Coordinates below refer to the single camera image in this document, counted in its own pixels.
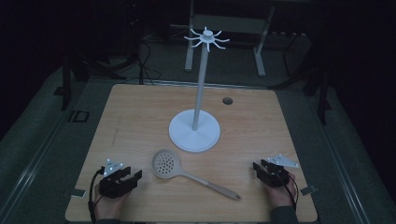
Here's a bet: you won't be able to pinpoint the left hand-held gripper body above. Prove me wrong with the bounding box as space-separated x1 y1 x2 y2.
98 158 133 200

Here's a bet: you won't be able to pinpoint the small metal table clip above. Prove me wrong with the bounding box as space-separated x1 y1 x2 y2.
70 188 87 199
300 185 318 197

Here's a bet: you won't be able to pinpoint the white metal desk frame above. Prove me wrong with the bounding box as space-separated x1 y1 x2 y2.
184 0 276 78

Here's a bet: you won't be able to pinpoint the black floor cables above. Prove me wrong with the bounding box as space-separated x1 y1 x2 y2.
135 18 163 86

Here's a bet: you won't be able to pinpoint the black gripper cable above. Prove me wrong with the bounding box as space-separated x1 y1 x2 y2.
87 167 106 224
278 173 301 210

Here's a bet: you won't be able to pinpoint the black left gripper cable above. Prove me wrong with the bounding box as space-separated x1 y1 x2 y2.
87 167 106 224

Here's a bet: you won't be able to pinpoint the black metal stand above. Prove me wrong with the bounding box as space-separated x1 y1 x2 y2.
303 59 332 126
53 55 92 112

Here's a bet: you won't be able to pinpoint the person's left hand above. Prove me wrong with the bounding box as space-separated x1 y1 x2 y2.
92 184 132 221

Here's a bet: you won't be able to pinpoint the person's right hand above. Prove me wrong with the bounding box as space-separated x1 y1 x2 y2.
265 174 299 209

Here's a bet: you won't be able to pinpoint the white hook rack stand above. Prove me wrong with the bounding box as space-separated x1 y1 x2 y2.
168 26 232 154

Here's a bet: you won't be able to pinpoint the beige slotted skimmer spoon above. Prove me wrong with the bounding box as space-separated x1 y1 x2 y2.
151 148 243 202

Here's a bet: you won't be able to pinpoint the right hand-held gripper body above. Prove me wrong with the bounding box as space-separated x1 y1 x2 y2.
261 153 301 189

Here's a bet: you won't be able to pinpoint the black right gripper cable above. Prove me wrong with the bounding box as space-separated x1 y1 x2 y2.
278 173 301 210

